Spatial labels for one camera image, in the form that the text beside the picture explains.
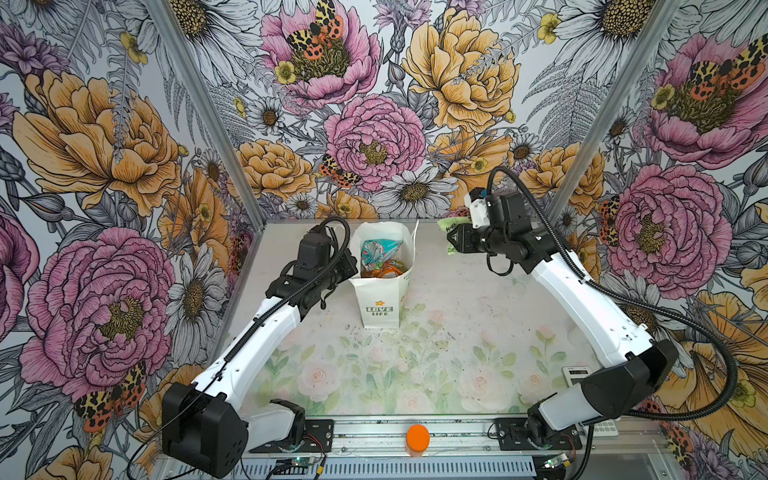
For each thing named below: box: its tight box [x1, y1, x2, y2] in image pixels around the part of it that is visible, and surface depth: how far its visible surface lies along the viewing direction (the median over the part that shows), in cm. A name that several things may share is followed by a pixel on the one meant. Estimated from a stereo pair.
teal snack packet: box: [360, 239, 403, 271], surface depth 89 cm
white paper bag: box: [349, 220, 419, 329], surface depth 87 cm
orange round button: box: [406, 424, 430, 452], surface depth 69 cm
